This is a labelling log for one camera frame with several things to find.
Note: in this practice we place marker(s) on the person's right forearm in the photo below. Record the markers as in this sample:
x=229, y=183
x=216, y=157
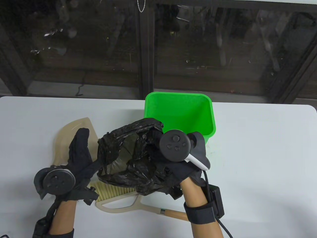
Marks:
x=198, y=193

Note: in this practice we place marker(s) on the black plastic garbage bag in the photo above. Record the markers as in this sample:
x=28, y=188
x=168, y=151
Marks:
x=138, y=133

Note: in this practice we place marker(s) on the black glove sensor module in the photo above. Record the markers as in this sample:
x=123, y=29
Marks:
x=175, y=193
x=91, y=195

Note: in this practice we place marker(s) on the black and white hand controller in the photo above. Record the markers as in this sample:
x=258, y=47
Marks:
x=174, y=146
x=58, y=182

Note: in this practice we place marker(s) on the green food waste bin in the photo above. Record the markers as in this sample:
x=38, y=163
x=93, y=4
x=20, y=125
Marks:
x=178, y=111

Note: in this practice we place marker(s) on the dark framed glass window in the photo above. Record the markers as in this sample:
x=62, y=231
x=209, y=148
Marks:
x=198, y=49

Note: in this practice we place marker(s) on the person's left hand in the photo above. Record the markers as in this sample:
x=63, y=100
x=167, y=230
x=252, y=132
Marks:
x=80, y=153

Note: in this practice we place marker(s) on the person's right hand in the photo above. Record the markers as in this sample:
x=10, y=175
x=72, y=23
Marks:
x=180, y=173

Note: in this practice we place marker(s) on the white table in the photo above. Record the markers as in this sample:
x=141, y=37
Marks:
x=260, y=161

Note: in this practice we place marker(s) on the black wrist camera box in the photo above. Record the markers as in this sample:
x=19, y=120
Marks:
x=218, y=200
x=39, y=228

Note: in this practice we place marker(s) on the person's left forearm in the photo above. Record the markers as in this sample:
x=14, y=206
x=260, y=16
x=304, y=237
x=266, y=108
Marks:
x=62, y=215

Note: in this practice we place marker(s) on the beige plastic dustpan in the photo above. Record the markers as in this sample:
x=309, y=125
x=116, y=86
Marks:
x=66, y=133

